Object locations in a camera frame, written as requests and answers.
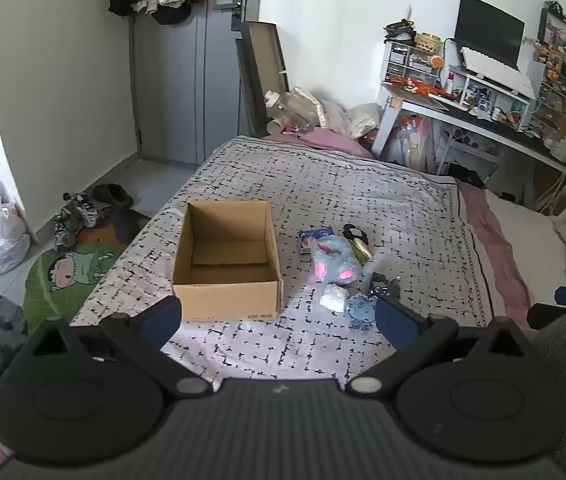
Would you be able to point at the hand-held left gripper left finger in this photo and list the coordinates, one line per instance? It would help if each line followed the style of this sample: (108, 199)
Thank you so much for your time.
(160, 317)

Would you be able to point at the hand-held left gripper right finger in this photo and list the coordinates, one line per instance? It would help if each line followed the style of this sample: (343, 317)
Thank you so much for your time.
(395, 319)

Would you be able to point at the light blue soft toy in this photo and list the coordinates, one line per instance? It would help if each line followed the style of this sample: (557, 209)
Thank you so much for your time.
(360, 310)

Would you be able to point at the dark small soft toy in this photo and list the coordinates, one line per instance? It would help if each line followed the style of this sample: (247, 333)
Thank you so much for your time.
(385, 284)

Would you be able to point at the white soft toy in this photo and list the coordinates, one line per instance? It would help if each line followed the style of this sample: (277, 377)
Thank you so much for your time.
(333, 297)

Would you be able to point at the hamburger toy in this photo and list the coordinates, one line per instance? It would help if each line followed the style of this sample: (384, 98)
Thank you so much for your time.
(363, 251)

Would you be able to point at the blue plush toy pink ears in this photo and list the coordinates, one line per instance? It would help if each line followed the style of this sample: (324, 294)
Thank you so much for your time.
(330, 260)

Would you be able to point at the black fuzzy pouch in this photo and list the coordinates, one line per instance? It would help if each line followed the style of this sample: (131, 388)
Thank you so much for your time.
(354, 231)

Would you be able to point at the blue tissue pack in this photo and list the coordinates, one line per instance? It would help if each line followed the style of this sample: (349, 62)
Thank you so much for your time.
(313, 237)

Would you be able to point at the green cartoon floor mat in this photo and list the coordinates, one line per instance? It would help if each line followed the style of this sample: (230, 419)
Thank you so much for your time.
(43, 290)

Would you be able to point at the patterned clothes pile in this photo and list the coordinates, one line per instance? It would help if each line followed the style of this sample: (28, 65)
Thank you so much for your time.
(75, 217)

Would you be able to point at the dark slippers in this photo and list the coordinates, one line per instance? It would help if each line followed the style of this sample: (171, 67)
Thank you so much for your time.
(113, 195)

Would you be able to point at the grid patterned blanket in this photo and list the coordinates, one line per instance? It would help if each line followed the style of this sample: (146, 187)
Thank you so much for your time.
(343, 185)

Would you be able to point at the white duvet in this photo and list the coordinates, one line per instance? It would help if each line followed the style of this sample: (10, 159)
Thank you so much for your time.
(528, 240)

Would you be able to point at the white tied plastic bag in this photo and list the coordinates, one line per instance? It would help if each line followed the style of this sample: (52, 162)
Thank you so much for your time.
(8, 240)

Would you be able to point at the colourful printed bag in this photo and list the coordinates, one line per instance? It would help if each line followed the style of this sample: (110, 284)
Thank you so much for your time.
(408, 140)

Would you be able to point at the white crumpled plastic bag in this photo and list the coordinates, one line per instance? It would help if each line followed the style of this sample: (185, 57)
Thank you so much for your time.
(363, 119)

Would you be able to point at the white desk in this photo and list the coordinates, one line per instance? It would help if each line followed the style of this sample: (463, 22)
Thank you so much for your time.
(493, 130)

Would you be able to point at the paper cup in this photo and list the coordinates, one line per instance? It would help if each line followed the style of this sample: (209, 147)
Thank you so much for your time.
(277, 126)

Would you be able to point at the clear woven bag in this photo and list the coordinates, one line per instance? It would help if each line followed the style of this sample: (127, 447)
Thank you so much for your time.
(305, 105)

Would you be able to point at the grey door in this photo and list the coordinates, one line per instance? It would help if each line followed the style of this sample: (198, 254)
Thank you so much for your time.
(173, 85)

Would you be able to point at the white bottle red cap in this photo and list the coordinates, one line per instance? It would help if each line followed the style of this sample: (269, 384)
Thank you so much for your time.
(450, 84)

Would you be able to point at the clear plastic jar white lid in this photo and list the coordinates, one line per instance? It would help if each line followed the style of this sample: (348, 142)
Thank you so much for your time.
(277, 104)

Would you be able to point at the white monitor riser shelf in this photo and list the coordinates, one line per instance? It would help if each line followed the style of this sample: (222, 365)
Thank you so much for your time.
(468, 82)

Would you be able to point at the clear drawer organiser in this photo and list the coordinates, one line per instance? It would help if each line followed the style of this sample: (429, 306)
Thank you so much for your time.
(410, 65)

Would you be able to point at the orange round toy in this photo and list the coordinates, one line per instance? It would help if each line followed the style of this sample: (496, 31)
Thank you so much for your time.
(436, 61)

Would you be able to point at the large flat cardboard box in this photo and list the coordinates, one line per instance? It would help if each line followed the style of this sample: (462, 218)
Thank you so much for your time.
(258, 75)

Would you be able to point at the white keyboard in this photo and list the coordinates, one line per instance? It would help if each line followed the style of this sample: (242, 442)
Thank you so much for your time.
(498, 72)

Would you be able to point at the wicker basket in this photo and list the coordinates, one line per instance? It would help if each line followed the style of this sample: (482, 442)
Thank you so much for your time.
(428, 42)

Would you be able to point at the black handbag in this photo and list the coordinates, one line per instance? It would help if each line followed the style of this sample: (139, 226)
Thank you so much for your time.
(399, 30)

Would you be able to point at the black computer monitor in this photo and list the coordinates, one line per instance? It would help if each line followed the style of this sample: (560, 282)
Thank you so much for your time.
(488, 30)

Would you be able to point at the framed picture with plant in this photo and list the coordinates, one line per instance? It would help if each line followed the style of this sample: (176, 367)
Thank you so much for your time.
(555, 27)

